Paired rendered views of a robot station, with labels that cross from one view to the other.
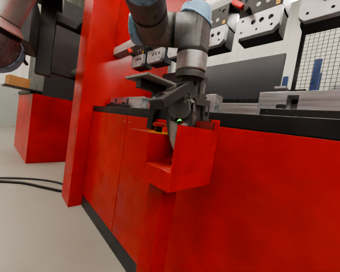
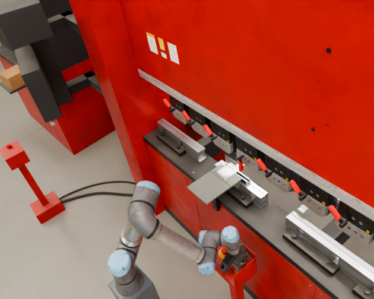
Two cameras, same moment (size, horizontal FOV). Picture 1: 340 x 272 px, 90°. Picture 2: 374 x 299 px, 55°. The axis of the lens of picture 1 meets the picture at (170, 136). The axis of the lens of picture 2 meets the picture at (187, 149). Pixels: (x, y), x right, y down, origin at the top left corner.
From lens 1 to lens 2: 1.82 m
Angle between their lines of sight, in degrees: 39
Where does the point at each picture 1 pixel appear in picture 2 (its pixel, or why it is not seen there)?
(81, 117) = (137, 152)
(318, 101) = (311, 239)
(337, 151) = (303, 277)
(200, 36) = (234, 247)
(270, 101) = (291, 225)
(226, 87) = not seen: hidden behind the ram
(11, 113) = not seen: outside the picture
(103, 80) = (141, 108)
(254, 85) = not seen: hidden behind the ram
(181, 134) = (235, 277)
